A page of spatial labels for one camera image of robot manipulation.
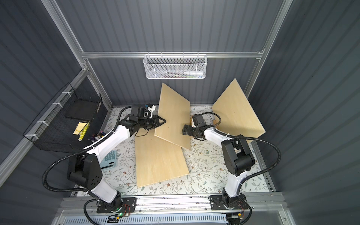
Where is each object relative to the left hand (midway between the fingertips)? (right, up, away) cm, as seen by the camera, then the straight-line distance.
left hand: (168, 123), depth 82 cm
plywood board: (+3, +9, +15) cm, 18 cm away
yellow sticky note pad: (-47, -1, -6) cm, 48 cm away
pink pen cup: (-42, -7, +5) cm, 43 cm away
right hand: (+13, -6, +14) cm, 20 cm away
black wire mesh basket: (-54, -1, -7) cm, 54 cm away
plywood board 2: (-6, -20, +5) cm, 22 cm away
